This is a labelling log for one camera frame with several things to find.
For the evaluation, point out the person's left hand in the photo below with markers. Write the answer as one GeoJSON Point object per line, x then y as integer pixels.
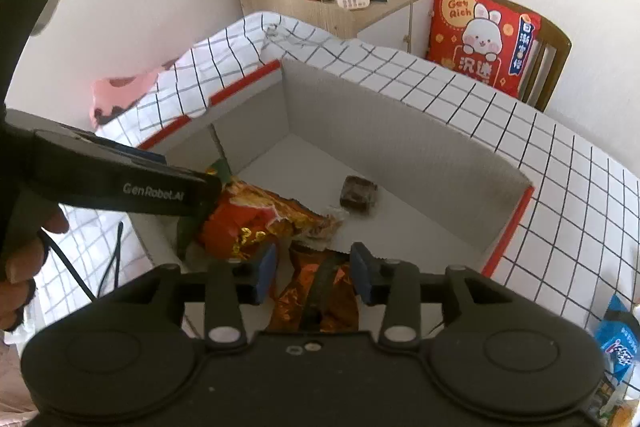
{"type": "Point", "coordinates": [20, 272]}

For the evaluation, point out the pink cushion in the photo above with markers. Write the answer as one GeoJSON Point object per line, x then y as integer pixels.
{"type": "Point", "coordinates": [120, 94]}

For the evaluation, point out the blue snack packet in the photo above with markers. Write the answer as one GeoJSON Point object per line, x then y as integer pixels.
{"type": "Point", "coordinates": [617, 337]}

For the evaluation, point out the wooden chair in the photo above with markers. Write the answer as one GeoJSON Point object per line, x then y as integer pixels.
{"type": "Point", "coordinates": [552, 57]}

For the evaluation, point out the orange foil snack packet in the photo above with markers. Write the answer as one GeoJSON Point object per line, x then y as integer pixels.
{"type": "Point", "coordinates": [330, 302]}

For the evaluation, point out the red and white cardboard box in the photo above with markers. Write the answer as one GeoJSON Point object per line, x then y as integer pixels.
{"type": "Point", "coordinates": [400, 167]}

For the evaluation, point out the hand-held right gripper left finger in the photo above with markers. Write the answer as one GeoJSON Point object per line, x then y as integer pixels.
{"type": "Point", "coordinates": [265, 274]}

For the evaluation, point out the red rabbit pillow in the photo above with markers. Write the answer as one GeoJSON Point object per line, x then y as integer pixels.
{"type": "Point", "coordinates": [480, 39]}

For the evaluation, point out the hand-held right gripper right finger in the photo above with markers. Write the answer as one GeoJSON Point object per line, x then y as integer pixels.
{"type": "Point", "coordinates": [361, 274]}

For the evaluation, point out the red snack packet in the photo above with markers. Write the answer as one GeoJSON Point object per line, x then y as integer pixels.
{"type": "Point", "coordinates": [250, 222]}

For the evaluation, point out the small brown snack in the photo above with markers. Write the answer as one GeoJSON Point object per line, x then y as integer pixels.
{"type": "Point", "coordinates": [359, 196]}

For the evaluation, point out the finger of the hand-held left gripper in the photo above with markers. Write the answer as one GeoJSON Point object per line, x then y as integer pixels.
{"type": "Point", "coordinates": [147, 155]}

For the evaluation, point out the wooden side cabinet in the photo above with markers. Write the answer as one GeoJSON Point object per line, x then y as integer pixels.
{"type": "Point", "coordinates": [370, 19]}

